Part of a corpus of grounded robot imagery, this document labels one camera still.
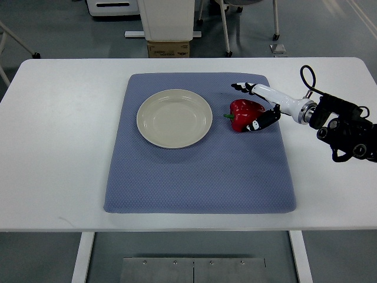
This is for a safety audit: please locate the white pedestal column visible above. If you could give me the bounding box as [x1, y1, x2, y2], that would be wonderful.
[124, 0, 201, 42]

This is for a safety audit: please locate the right white table leg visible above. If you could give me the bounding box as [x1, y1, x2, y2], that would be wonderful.
[289, 231, 313, 283]

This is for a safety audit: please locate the white rolling chair base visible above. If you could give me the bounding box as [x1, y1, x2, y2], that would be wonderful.
[191, 1, 280, 58]

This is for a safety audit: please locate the cream round plate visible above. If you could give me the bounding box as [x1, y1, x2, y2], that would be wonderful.
[136, 89, 213, 149]

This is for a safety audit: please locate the small grey floor tile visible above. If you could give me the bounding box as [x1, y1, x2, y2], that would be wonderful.
[270, 44, 286, 54]

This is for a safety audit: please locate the white table leg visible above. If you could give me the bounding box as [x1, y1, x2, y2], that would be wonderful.
[71, 232, 95, 283]
[289, 231, 313, 283]

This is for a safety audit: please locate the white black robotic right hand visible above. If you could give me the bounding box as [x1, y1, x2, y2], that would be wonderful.
[231, 83, 317, 131]

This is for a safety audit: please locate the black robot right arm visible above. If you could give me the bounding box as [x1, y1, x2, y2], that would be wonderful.
[300, 65, 376, 163]

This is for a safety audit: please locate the brown cardboard box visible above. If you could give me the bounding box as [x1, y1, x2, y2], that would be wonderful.
[147, 41, 190, 58]

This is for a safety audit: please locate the blue quilted table mat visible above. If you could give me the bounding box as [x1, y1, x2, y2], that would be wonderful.
[104, 73, 296, 214]

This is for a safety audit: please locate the white rolling frame left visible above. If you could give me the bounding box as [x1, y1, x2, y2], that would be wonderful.
[1, 21, 41, 88]

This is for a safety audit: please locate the left white table leg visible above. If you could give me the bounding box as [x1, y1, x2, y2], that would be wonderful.
[71, 232, 95, 283]

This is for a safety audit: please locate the white cabinet with slot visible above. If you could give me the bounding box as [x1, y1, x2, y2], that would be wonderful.
[85, 0, 140, 17]

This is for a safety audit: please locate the red bell pepper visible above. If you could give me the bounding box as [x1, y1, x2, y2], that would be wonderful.
[223, 99, 266, 132]

